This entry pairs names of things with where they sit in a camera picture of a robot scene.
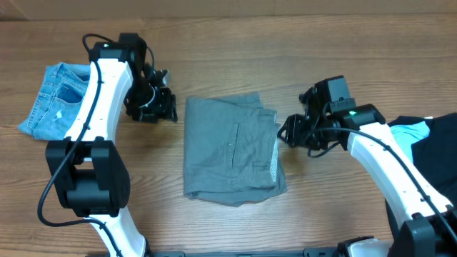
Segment black garment pile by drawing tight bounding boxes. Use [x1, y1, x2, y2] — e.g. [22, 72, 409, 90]
[388, 113, 456, 205]

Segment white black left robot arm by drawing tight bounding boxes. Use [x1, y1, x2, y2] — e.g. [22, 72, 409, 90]
[37, 33, 178, 256]

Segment grey cotton shorts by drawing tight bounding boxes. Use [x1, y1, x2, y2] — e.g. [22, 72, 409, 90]
[183, 93, 288, 207]

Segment folded blue denim shorts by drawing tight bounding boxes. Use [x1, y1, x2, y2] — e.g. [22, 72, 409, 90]
[18, 62, 90, 141]

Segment light blue garment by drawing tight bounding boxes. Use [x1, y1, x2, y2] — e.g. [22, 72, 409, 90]
[391, 121, 430, 162]

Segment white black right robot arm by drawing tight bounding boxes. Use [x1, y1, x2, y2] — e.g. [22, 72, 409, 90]
[278, 89, 456, 256]

